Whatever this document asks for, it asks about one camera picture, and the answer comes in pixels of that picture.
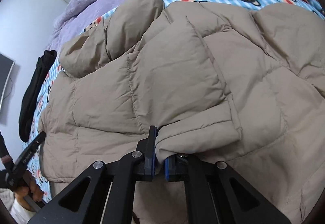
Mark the person left hand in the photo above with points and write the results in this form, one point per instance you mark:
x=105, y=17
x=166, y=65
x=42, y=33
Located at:
x=21, y=192

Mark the white sleeved left forearm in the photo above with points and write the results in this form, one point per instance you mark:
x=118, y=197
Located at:
x=20, y=214

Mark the black folded garment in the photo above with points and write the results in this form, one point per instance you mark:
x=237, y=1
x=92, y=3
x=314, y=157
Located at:
x=29, y=101

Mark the wall mounted television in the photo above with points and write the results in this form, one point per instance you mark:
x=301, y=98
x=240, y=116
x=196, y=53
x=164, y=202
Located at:
x=7, y=65

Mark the beige puffer jacket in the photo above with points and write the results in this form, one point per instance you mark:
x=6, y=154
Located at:
x=218, y=80

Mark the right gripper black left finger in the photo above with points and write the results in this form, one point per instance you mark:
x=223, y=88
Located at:
x=147, y=163

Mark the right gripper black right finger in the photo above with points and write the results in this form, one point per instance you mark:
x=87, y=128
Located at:
x=176, y=168

